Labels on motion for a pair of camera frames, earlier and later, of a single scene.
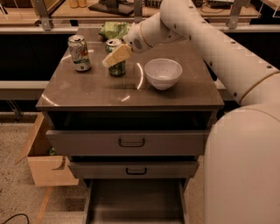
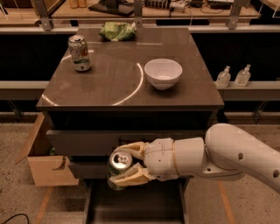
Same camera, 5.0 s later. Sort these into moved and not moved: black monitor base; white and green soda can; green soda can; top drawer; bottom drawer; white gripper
Moved: green soda can; white gripper
Not moved: bottom drawer; white and green soda can; top drawer; black monitor base
